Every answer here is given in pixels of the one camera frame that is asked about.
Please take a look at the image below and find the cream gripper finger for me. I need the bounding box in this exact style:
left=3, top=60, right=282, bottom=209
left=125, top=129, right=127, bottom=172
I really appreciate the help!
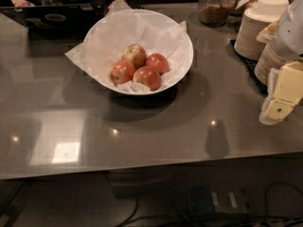
left=257, top=21, right=278, bottom=44
left=263, top=61, right=303, bottom=122

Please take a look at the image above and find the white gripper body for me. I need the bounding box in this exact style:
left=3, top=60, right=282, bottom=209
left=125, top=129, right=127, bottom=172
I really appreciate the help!
left=275, top=0, right=303, bottom=61

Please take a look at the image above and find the red apple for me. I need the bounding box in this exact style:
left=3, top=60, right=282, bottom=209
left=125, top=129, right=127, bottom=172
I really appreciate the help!
left=122, top=44, right=147, bottom=69
left=145, top=53, right=169, bottom=75
left=110, top=60, right=136, bottom=85
left=133, top=66, right=161, bottom=91

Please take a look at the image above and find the white paper bowl stack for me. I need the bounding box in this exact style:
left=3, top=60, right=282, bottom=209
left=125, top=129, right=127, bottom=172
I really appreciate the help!
left=244, top=0, right=289, bottom=23

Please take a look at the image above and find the person's right hand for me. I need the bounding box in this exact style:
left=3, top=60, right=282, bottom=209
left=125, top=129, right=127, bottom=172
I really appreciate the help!
left=13, top=0, right=33, bottom=8

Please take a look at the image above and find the front stack of paper plates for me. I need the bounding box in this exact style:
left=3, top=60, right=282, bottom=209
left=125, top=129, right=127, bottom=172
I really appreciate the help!
left=255, top=43, right=286, bottom=85

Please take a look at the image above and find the black rubber mat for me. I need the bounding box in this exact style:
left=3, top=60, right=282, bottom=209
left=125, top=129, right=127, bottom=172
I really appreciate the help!
left=233, top=49, right=268, bottom=96

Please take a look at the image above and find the glass jar with cereal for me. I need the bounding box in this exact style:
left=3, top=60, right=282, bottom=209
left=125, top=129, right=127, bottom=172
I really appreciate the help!
left=198, top=0, right=236, bottom=26

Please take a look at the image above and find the black box under table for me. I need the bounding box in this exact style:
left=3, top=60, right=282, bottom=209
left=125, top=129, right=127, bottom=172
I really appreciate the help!
left=187, top=185, right=251, bottom=218

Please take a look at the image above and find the white paper liner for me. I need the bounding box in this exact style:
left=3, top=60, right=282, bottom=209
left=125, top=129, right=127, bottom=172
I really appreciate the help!
left=64, top=0, right=192, bottom=94

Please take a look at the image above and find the black laptop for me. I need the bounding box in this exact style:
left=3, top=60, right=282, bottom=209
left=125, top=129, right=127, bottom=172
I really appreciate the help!
left=0, top=4, right=105, bottom=38

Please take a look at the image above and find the black cable on floor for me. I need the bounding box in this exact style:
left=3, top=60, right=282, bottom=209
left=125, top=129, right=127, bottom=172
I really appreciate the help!
left=115, top=182, right=303, bottom=227

